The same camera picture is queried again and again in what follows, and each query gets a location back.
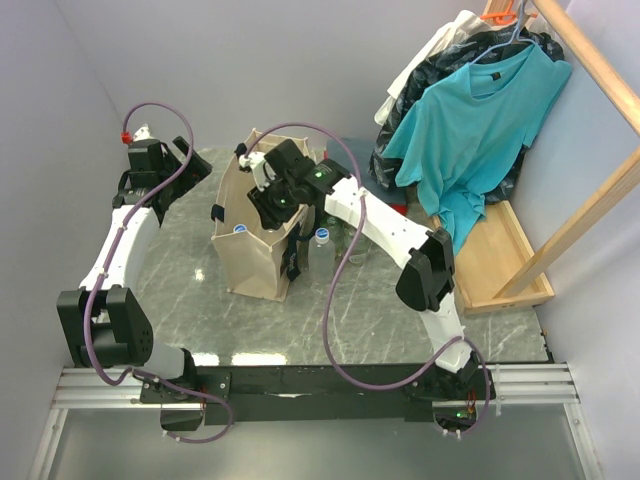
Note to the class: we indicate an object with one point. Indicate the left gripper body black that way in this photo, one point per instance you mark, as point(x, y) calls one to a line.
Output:
point(194, 172)

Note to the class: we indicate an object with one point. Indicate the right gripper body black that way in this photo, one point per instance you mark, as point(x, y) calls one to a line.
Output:
point(277, 202)

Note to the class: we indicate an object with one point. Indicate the plastic water bottle blue cap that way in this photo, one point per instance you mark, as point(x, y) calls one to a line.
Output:
point(321, 258)

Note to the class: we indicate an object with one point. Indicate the clear glass bottle silver cap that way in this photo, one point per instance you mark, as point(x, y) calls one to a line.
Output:
point(360, 250)

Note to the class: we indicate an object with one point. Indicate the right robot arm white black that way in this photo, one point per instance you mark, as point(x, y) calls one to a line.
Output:
point(424, 256)

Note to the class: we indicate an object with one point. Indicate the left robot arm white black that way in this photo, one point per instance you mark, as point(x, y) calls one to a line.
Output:
point(102, 320)

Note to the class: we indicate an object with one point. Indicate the beige canvas tote bag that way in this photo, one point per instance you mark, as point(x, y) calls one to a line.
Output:
point(255, 263)

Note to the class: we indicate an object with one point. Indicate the folded grey cloth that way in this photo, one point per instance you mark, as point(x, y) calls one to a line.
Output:
point(360, 148)

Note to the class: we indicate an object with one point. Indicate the folded red cloth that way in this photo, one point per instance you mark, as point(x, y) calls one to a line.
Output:
point(400, 206)

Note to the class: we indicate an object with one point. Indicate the teal t-shirt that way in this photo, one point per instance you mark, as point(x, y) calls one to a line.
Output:
point(461, 138)

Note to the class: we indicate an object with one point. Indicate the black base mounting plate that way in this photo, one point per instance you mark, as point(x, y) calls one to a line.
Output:
point(318, 392)

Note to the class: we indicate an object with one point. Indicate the white garment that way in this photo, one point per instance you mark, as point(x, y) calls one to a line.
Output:
point(461, 28)

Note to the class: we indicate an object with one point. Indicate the orange hanger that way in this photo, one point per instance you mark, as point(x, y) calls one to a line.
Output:
point(501, 18)

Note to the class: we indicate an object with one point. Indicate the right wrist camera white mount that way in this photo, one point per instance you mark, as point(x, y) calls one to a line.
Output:
point(256, 164)

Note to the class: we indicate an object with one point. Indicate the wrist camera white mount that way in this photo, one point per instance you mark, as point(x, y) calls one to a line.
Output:
point(143, 133)
point(256, 164)

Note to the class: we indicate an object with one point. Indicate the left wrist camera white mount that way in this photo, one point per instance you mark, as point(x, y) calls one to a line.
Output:
point(143, 133)

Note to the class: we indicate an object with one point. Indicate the wooden clothes rack frame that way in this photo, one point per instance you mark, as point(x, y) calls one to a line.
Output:
point(575, 210)

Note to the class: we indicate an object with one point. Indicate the aluminium rail frame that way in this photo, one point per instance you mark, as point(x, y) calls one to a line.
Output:
point(515, 384)

